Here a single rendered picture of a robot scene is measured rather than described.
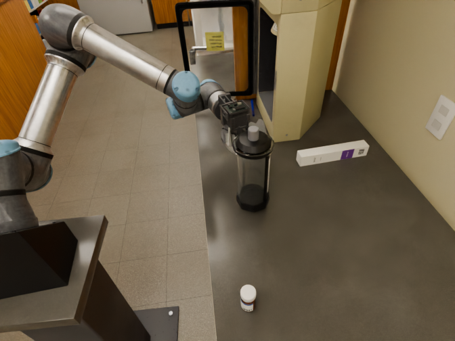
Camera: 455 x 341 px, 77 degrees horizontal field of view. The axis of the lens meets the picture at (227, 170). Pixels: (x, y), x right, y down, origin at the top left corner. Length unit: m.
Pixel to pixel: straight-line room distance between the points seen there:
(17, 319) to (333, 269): 0.79
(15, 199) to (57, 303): 0.28
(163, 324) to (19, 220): 1.13
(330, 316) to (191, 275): 1.22
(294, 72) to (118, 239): 1.62
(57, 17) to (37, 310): 0.74
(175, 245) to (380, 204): 1.37
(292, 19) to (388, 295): 0.79
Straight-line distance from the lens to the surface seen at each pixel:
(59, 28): 0.93
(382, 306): 0.83
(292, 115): 1.13
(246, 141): 0.74
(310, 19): 1.00
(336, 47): 1.51
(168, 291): 1.87
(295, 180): 1.02
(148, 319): 1.82
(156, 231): 2.12
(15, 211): 0.85
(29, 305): 0.94
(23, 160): 0.92
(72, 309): 0.88
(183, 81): 0.81
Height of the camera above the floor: 1.65
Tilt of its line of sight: 43 degrees down
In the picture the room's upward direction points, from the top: 4 degrees counter-clockwise
